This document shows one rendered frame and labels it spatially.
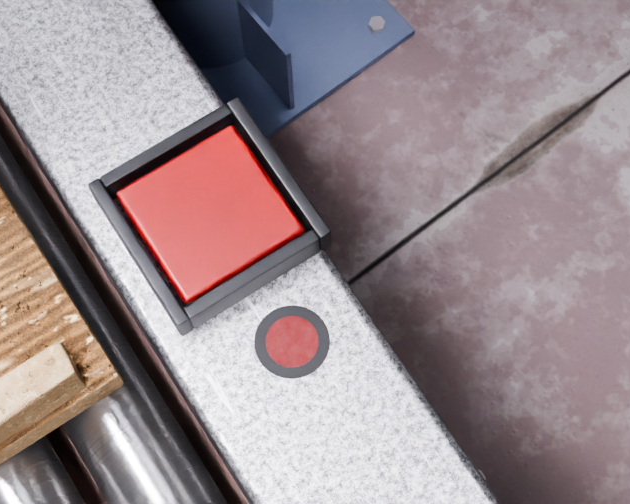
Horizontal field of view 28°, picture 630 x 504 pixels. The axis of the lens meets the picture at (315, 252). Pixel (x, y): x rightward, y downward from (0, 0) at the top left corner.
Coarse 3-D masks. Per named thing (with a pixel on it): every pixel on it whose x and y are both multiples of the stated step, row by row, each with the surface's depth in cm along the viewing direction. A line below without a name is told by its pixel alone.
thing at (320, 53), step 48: (192, 0) 143; (240, 0) 146; (288, 0) 162; (336, 0) 162; (384, 0) 161; (192, 48) 154; (240, 48) 157; (288, 48) 159; (336, 48) 159; (384, 48) 159; (240, 96) 157; (288, 96) 153
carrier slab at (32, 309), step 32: (0, 192) 53; (0, 224) 53; (0, 256) 52; (32, 256) 52; (0, 288) 52; (32, 288) 52; (64, 288) 52; (0, 320) 51; (32, 320) 51; (64, 320) 51; (0, 352) 51; (32, 352) 51; (96, 352) 51; (96, 384) 50; (64, 416) 50; (0, 448) 50
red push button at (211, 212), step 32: (224, 128) 55; (192, 160) 54; (224, 160) 54; (256, 160) 54; (128, 192) 54; (160, 192) 54; (192, 192) 54; (224, 192) 54; (256, 192) 54; (160, 224) 53; (192, 224) 53; (224, 224) 53; (256, 224) 53; (288, 224) 53; (160, 256) 53; (192, 256) 53; (224, 256) 53; (256, 256) 53; (192, 288) 52
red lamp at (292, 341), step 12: (276, 324) 53; (288, 324) 53; (300, 324) 53; (276, 336) 53; (288, 336) 53; (300, 336) 53; (312, 336) 53; (276, 348) 53; (288, 348) 53; (300, 348) 53; (312, 348) 53; (276, 360) 53; (288, 360) 53; (300, 360) 53
